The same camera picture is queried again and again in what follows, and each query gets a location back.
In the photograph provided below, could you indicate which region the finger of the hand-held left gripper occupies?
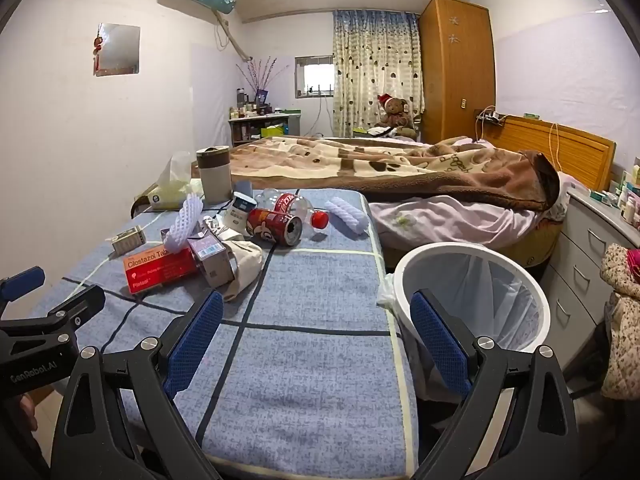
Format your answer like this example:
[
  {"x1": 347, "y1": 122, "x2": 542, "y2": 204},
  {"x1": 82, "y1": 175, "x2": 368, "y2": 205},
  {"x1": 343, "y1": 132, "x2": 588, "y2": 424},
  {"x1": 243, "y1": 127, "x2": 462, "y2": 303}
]
[
  {"x1": 0, "y1": 266, "x2": 46, "y2": 321},
  {"x1": 0, "y1": 284, "x2": 107, "y2": 341}
]

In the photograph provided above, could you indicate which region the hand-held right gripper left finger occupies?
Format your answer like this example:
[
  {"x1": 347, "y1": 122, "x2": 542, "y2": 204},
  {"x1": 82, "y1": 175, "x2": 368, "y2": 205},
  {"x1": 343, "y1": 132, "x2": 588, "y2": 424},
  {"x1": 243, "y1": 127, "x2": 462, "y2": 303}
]
[{"x1": 50, "y1": 290, "x2": 226, "y2": 480}]

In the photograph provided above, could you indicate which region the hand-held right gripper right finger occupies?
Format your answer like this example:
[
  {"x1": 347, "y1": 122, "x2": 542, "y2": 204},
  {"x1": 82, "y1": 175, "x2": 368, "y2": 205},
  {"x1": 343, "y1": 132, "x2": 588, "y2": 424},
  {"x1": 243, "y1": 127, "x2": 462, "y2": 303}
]
[{"x1": 409, "y1": 288, "x2": 593, "y2": 480}]

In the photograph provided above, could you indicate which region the red medicine box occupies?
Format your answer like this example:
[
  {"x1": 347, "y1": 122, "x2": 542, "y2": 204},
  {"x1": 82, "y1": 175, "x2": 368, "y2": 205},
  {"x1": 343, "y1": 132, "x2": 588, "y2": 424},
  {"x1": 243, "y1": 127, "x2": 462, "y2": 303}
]
[{"x1": 123, "y1": 246, "x2": 201, "y2": 295}]

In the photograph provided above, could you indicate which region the small purple box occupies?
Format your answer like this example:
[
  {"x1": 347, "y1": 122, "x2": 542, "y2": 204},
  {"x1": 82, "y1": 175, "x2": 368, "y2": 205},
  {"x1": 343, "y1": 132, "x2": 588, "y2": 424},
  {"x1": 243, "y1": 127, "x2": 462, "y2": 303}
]
[{"x1": 186, "y1": 232, "x2": 240, "y2": 289}]

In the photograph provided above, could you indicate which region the small beige box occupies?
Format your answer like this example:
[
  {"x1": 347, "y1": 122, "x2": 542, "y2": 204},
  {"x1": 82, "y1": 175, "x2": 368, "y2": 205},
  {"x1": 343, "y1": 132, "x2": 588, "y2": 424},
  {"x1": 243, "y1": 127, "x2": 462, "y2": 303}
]
[{"x1": 111, "y1": 226, "x2": 147, "y2": 255}]

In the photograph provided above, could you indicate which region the white trash bin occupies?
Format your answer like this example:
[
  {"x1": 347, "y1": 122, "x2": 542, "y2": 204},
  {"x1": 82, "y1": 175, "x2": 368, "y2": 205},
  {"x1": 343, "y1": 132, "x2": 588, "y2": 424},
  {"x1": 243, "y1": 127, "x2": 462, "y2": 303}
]
[{"x1": 376, "y1": 242, "x2": 552, "y2": 403}]

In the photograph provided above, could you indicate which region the beige paper bag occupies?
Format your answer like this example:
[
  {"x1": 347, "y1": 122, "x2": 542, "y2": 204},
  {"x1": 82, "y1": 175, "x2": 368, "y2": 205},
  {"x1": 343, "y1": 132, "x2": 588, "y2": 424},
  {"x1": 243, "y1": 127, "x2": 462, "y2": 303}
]
[{"x1": 200, "y1": 217, "x2": 264, "y2": 303}]

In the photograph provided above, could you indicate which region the pale foam fruit net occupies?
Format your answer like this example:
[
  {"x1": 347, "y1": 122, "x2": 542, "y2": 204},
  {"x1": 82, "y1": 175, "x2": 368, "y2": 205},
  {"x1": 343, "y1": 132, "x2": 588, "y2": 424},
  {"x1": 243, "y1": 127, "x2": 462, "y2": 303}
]
[
  {"x1": 164, "y1": 196, "x2": 205, "y2": 252},
  {"x1": 324, "y1": 197, "x2": 370, "y2": 235}
]

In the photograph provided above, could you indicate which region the red soda can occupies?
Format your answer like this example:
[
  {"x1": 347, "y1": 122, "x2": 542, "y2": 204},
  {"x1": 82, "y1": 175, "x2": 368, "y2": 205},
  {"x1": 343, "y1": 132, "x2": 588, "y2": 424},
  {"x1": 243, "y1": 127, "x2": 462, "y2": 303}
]
[{"x1": 246, "y1": 207, "x2": 304, "y2": 247}]

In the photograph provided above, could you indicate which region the white and blue cup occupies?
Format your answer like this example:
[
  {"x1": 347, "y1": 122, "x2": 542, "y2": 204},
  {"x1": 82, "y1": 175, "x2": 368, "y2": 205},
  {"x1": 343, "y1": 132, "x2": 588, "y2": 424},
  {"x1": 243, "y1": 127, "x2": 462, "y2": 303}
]
[{"x1": 221, "y1": 192, "x2": 257, "y2": 231}]

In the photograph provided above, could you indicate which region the clear plastic bottle red cap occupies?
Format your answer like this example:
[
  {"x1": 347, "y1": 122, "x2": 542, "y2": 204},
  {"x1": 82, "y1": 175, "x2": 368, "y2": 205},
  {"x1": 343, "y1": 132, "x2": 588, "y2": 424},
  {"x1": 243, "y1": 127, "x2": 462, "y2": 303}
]
[{"x1": 257, "y1": 188, "x2": 330, "y2": 231}]

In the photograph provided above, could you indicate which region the blue checkered mat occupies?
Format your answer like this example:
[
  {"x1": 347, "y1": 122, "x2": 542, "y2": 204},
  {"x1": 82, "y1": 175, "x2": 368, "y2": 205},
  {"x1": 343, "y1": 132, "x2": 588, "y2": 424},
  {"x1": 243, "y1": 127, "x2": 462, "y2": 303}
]
[{"x1": 27, "y1": 187, "x2": 421, "y2": 478}]

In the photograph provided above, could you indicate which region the pink bed sheet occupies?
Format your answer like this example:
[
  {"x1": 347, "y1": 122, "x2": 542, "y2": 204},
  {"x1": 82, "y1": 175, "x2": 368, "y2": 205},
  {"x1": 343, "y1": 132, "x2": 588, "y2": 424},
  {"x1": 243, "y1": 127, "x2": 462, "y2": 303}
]
[{"x1": 367, "y1": 187, "x2": 573, "y2": 251}]

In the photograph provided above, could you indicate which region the tissue pack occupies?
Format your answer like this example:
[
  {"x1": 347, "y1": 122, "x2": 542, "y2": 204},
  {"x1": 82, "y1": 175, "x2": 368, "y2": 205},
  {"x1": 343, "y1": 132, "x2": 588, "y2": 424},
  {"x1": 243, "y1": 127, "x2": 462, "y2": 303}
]
[{"x1": 147, "y1": 152, "x2": 206, "y2": 211}]

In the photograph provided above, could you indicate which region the grey drawer cabinet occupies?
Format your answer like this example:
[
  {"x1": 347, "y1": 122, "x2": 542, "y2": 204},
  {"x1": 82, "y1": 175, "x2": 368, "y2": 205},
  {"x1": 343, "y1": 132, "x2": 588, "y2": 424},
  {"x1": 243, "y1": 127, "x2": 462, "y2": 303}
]
[{"x1": 542, "y1": 182, "x2": 640, "y2": 366}]

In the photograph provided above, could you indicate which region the white thermos cup brown lid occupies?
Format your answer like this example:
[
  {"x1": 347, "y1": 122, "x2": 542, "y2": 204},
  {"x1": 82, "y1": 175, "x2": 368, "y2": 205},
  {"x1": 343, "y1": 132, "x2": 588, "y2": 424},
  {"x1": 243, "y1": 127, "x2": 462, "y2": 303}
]
[{"x1": 195, "y1": 145, "x2": 235, "y2": 205}]

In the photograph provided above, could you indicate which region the floral quilted jacket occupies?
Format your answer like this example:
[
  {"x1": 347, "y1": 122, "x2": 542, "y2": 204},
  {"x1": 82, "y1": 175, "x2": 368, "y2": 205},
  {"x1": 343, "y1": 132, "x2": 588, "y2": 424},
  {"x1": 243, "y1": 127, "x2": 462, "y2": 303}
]
[{"x1": 600, "y1": 242, "x2": 640, "y2": 401}]

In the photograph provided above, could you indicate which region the brown printed blanket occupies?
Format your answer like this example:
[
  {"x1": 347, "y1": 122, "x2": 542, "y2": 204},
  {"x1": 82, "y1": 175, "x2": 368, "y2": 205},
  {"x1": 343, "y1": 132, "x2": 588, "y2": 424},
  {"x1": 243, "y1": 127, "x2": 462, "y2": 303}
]
[{"x1": 227, "y1": 135, "x2": 561, "y2": 213}]

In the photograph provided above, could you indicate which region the cluttered white desk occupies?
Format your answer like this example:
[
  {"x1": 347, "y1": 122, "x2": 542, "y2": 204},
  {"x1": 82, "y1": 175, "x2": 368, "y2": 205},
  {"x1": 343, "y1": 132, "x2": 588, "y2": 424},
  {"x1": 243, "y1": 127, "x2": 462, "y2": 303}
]
[{"x1": 228, "y1": 110, "x2": 303, "y2": 148}]

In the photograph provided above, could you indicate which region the group of medicine bottles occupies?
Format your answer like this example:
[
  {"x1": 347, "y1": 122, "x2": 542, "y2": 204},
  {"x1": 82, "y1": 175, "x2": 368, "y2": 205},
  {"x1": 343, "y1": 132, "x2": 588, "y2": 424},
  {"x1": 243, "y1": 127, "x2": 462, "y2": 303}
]
[{"x1": 590, "y1": 165, "x2": 640, "y2": 223}]

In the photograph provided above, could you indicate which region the wooden bed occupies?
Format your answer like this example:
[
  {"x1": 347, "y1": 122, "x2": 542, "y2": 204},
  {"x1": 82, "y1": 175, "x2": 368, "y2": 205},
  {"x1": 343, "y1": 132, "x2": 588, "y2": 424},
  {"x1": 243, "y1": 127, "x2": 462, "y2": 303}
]
[{"x1": 227, "y1": 114, "x2": 617, "y2": 268}]

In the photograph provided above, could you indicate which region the brown teddy bear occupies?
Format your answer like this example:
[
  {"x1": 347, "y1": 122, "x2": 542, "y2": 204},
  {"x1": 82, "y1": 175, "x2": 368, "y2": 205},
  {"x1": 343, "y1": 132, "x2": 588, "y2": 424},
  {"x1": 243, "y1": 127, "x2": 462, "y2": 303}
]
[{"x1": 375, "y1": 93, "x2": 416, "y2": 131}]

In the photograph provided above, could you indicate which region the wooden wardrobe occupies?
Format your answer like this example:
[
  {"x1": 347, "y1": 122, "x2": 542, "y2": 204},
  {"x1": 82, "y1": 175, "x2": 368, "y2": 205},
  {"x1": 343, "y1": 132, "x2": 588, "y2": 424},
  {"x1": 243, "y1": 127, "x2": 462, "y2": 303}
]
[{"x1": 419, "y1": 0, "x2": 497, "y2": 145}]

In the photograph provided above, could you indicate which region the purple branch decoration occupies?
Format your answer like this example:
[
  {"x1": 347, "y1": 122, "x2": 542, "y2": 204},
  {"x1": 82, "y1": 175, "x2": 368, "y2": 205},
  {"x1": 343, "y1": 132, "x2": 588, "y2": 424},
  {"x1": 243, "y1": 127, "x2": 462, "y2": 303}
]
[{"x1": 237, "y1": 57, "x2": 291, "y2": 92}]

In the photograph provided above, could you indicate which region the patterned curtain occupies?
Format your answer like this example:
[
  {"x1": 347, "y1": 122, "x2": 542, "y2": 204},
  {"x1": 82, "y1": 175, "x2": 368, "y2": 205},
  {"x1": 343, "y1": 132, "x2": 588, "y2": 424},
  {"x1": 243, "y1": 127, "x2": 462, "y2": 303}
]
[{"x1": 332, "y1": 10, "x2": 426, "y2": 138}]

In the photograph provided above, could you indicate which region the small window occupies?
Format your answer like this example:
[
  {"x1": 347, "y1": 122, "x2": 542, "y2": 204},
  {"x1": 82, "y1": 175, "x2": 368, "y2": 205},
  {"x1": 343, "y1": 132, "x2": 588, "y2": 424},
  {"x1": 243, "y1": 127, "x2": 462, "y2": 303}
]
[{"x1": 294, "y1": 55, "x2": 335, "y2": 99}]

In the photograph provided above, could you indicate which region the air conditioner pipe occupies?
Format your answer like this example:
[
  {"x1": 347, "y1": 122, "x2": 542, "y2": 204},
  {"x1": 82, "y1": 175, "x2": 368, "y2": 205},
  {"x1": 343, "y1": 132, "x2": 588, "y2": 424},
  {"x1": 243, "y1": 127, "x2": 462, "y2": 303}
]
[{"x1": 215, "y1": 10, "x2": 251, "y2": 58}]

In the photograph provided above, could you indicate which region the white charging cable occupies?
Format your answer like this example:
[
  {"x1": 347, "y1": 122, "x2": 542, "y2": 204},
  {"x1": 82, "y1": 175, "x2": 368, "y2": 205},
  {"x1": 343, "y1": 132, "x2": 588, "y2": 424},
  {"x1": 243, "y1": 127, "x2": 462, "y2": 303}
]
[{"x1": 547, "y1": 121, "x2": 561, "y2": 171}]

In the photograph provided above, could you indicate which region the shiny wall mirror sheet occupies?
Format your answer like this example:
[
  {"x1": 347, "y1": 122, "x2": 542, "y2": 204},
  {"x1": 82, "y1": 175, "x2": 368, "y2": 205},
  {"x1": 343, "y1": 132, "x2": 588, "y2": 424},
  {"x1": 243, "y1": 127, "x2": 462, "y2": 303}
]
[{"x1": 95, "y1": 23, "x2": 141, "y2": 77}]

